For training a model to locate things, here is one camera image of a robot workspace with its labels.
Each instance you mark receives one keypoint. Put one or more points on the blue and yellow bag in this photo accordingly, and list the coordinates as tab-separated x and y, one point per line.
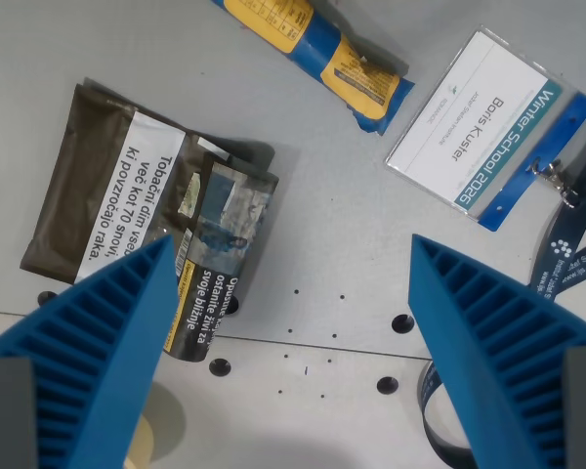
322	46

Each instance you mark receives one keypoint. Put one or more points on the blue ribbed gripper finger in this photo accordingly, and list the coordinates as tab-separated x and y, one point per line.
93	352
488	361

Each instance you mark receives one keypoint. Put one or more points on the clear name badge holder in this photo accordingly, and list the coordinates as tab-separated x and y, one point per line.
488	127

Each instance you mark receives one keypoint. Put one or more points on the beige tape roll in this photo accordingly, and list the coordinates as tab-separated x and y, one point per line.
141	442

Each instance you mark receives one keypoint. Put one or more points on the brown tobacco pouch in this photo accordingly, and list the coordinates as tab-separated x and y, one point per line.
127	210

